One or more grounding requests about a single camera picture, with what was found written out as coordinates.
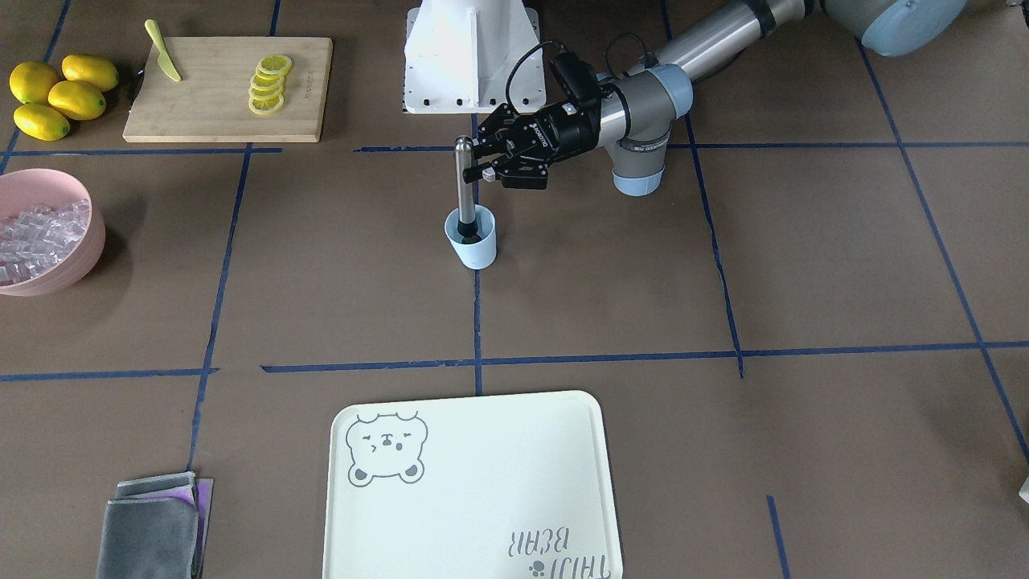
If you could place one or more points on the lemon slices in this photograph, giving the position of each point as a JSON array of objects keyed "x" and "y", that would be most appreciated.
[{"x": 266, "y": 89}]

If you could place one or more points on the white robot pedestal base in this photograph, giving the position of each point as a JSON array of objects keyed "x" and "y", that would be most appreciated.
[{"x": 459, "y": 54}]

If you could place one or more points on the yellow plastic knife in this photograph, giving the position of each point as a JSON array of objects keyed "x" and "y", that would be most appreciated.
[{"x": 164, "y": 60}]

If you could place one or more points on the wooden cutting board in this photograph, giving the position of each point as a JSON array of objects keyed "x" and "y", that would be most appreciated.
[{"x": 210, "y": 103}]

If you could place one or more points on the cream bear tray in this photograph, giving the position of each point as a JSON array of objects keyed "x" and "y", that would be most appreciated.
[{"x": 507, "y": 486}]

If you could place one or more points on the steel muddler black tip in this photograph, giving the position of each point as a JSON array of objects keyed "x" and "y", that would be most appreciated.
[{"x": 467, "y": 227}]

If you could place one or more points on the light blue plastic cup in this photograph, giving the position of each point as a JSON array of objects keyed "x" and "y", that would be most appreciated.
[{"x": 482, "y": 253}]

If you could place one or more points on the grey folded cloth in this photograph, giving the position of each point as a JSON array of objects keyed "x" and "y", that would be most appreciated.
[{"x": 156, "y": 527}]

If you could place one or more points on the yellow lemon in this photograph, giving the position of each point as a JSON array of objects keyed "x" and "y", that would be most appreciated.
[
  {"x": 41, "y": 122},
  {"x": 77, "y": 100},
  {"x": 31, "y": 81},
  {"x": 97, "y": 71}
]

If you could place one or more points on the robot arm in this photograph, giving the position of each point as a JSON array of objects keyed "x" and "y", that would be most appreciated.
[{"x": 631, "y": 116}]

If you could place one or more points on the pink bowl of ice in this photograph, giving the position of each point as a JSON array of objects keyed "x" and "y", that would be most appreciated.
[{"x": 52, "y": 235}]

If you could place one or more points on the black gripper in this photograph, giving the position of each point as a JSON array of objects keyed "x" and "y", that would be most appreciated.
[{"x": 565, "y": 129}]

